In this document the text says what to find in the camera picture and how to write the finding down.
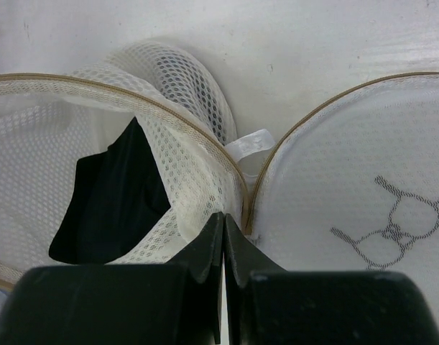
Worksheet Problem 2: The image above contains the black bra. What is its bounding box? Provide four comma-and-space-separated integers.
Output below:
48, 119, 170, 265

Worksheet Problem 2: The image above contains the white mesh laundry bag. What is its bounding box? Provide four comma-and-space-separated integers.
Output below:
0, 37, 439, 292

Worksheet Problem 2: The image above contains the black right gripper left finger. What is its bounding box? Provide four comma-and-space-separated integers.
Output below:
0, 213, 224, 344

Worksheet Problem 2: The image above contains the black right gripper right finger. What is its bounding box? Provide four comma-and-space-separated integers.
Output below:
223, 215, 439, 344

